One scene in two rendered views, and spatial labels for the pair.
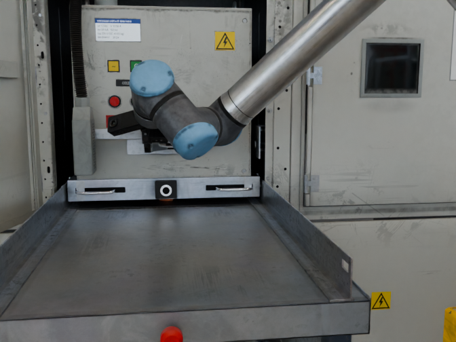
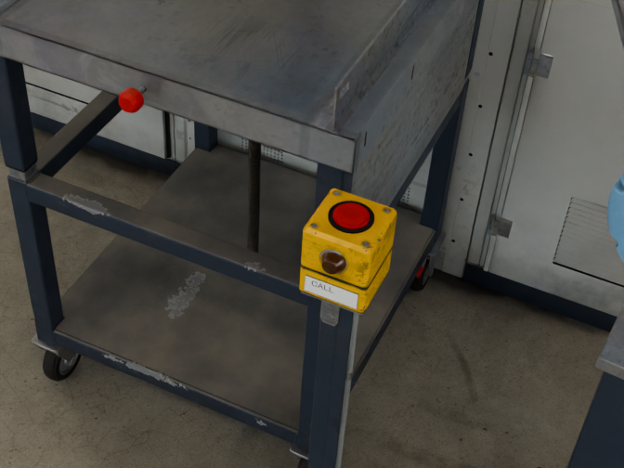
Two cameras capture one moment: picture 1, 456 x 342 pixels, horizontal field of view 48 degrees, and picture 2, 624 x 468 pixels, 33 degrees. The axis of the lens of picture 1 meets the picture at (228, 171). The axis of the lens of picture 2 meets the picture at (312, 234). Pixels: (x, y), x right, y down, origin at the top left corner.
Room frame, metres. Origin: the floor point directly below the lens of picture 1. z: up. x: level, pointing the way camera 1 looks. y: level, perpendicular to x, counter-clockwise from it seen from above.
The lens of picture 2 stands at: (-0.17, -0.69, 1.66)
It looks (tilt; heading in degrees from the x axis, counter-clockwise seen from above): 43 degrees down; 29
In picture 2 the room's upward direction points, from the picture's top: 4 degrees clockwise
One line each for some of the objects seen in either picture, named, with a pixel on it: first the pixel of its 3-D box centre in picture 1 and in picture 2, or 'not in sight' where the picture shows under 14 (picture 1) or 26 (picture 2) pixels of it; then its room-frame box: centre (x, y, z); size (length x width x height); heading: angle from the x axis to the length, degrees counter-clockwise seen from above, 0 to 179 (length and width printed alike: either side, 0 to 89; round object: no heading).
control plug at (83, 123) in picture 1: (84, 140); not in sight; (1.34, 0.38, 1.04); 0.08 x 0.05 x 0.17; 7
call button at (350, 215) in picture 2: not in sight; (351, 218); (0.58, -0.32, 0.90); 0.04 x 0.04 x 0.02
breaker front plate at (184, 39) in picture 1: (164, 98); not in sight; (1.43, 0.18, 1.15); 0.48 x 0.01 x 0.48; 97
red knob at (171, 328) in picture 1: (171, 335); (135, 97); (0.70, 0.08, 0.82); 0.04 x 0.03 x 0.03; 7
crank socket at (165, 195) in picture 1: (165, 189); not in sight; (1.41, 0.17, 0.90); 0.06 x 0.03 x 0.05; 97
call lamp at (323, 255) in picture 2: not in sight; (331, 265); (0.53, -0.32, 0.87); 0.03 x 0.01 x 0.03; 97
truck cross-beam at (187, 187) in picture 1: (165, 186); not in sight; (1.45, 0.18, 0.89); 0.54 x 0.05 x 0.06; 97
